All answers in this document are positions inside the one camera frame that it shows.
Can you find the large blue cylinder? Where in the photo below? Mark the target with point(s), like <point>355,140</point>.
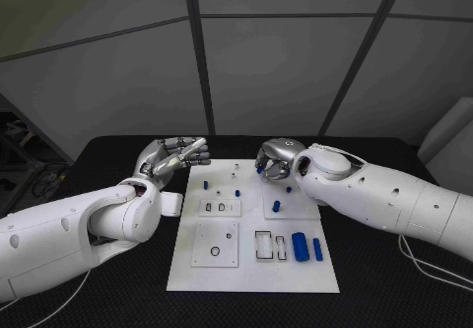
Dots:
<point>301,247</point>

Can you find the dark workshop rack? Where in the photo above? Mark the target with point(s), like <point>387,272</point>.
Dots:
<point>22,164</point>

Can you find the white task board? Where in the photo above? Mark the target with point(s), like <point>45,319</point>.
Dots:
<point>252,276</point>

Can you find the thin long blue cylinder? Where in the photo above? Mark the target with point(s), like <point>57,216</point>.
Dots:
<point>318,249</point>

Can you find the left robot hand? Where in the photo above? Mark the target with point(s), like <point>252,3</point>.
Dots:
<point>162,153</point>

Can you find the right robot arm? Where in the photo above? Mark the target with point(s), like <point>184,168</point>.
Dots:
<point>370,194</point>

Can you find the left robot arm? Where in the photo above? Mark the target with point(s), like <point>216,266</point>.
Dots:
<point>55,243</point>

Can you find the thick blue peg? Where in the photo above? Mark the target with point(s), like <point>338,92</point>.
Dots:
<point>276,206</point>

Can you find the blue block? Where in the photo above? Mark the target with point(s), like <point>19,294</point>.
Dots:
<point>260,170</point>

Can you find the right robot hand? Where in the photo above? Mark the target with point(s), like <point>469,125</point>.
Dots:
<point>280,148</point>

